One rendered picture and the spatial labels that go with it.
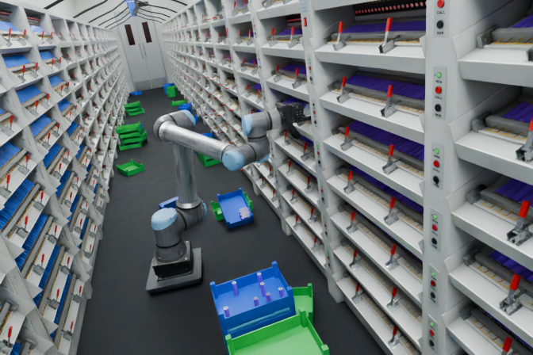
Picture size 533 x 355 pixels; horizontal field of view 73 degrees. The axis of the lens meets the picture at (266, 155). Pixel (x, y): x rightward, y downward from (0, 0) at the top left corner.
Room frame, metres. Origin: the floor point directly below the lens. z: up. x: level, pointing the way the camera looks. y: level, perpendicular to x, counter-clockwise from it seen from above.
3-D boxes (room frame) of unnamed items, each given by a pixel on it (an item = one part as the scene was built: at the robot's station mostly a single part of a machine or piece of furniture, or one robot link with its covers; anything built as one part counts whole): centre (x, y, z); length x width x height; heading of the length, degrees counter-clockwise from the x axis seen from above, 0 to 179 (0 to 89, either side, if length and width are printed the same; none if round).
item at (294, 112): (1.62, -0.14, 0.98); 0.12 x 0.08 x 0.09; 106
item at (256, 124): (1.57, 0.02, 0.97); 0.12 x 0.09 x 0.10; 106
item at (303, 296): (1.45, 0.03, 0.04); 0.30 x 0.20 x 0.08; 82
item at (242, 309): (1.20, 0.15, 0.36); 0.30 x 0.20 x 0.08; 105
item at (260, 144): (1.56, 0.04, 0.86); 0.12 x 0.09 x 0.12; 137
